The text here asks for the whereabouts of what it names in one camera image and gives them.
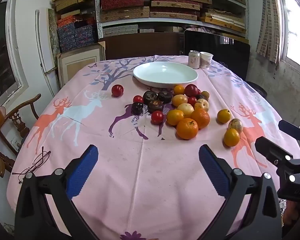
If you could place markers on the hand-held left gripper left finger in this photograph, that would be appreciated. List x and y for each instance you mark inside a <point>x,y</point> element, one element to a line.
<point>81,172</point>

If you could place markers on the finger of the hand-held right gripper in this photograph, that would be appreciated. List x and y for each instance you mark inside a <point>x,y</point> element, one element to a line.
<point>270,150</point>
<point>290,128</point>

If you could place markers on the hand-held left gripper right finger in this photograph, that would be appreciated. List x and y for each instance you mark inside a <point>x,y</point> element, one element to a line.
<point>213,171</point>

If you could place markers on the orange mandarin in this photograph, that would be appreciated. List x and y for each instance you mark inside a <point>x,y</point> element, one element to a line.
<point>187,128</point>
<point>201,117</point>

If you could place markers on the white plate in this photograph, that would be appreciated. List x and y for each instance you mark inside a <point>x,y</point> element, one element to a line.
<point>165,75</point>

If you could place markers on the thin-framed eyeglasses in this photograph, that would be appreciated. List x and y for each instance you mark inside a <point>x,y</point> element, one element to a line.
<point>36,163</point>

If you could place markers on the black round object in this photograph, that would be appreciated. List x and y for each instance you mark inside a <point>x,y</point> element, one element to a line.
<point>258,88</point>

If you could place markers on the pink printed tablecloth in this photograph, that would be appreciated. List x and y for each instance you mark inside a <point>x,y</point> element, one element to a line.
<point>145,170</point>

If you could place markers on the small dark purple fruit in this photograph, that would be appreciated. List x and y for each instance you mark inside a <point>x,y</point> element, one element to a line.
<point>200,97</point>

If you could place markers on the wooden chair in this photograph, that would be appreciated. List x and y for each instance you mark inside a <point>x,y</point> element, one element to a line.
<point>0,120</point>

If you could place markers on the bright window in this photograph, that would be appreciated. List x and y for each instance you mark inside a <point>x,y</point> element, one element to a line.
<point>297,30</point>

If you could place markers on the black glossy panel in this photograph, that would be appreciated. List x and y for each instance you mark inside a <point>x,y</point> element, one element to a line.
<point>222,52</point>

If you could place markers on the beige checked curtain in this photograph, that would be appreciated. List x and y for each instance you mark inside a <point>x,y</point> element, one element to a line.
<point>270,25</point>

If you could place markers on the white paper cup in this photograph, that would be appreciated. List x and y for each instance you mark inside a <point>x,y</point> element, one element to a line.
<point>206,61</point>

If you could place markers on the framed picture in cardboard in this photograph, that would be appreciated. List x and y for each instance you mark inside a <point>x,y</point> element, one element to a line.
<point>80,63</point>

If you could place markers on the pink drink can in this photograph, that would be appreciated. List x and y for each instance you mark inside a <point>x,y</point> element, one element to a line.
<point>194,60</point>

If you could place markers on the white leaning board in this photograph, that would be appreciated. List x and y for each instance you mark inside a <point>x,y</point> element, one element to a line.
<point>43,47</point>

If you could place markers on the stack of blue floral boxes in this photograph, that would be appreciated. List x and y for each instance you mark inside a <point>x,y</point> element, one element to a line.
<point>72,33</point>

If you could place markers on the brown wooden board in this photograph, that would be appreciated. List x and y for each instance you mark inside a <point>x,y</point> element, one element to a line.
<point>140,46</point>

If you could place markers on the white-framed dark window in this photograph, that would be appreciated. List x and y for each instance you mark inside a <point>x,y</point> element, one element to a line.
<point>0,55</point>

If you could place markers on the white metal shelf rack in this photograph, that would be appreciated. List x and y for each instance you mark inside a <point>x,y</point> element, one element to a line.
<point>175,23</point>

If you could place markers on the stack of woven flat boxes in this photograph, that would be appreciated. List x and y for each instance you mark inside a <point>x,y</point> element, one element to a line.
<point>125,13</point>

